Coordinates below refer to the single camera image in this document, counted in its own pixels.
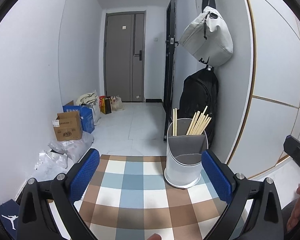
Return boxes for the beige folded cloth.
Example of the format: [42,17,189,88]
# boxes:
[76,93,98,106]

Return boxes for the black backpack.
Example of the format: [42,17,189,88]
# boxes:
[179,67,219,147]

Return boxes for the white plastic bag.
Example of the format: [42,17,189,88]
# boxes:
[89,90,102,126]

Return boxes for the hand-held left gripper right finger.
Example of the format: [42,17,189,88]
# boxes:
[201,149,284,240]

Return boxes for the grey mailer bags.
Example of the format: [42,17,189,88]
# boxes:
[49,132,94,163]

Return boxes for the brown cardboard box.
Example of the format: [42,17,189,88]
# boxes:
[52,111,83,142]

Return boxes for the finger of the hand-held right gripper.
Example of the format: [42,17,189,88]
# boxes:
[283,135,300,177]

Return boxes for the white divided utensil holder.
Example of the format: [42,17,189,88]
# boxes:
[164,118,208,188]

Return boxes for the clear crumpled plastic bags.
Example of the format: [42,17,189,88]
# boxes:
[35,150,70,178]

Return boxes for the person's right hand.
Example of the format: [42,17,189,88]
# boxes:
[286,176,300,233]

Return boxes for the checkered blue brown mat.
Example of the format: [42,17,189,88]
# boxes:
[74,155,250,240]

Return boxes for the bunch of wooden chopsticks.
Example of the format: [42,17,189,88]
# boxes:
[172,106,212,136]

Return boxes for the translucent plastic bag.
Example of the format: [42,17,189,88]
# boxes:
[111,95,123,111]

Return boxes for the blue cardboard box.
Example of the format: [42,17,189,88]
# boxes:
[62,100,95,133]

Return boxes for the grey entrance door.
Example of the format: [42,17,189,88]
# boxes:
[104,11,147,103]

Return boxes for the yellow black paper bag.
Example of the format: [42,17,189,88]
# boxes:
[99,96,112,115]

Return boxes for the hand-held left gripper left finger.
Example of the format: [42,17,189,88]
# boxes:
[16,148,100,240]

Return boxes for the black door frame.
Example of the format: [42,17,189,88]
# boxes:
[163,0,178,142]

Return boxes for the dark blue shoe box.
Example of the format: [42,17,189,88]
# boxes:
[0,199,22,239]

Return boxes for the light grey sling bag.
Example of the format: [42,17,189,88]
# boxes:
[179,0,234,67]

